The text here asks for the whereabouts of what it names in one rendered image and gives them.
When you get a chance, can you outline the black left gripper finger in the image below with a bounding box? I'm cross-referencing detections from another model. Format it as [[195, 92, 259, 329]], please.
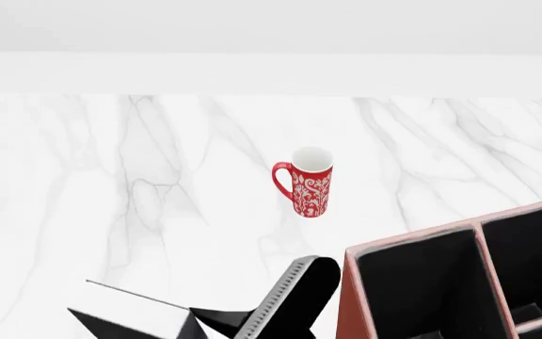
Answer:
[[188, 306, 254, 332], [231, 254, 343, 339]]

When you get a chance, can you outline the red caddy with black compartments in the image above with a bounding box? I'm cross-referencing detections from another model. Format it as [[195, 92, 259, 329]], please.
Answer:
[[335, 193, 542, 339]]

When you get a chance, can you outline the red white patterned mug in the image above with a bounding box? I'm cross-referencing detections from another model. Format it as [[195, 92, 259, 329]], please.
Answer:
[[271, 146, 334, 218]]

